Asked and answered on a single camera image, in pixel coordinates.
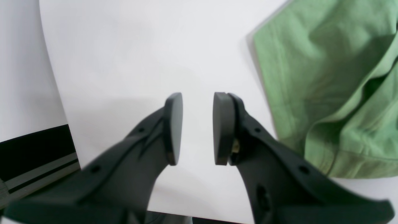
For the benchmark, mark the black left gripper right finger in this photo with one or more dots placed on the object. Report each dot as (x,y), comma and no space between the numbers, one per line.
(282,187)

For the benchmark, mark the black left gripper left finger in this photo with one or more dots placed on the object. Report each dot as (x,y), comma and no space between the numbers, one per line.
(115,188)

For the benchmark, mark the green t-shirt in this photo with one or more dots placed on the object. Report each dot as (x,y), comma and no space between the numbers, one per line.
(329,69)

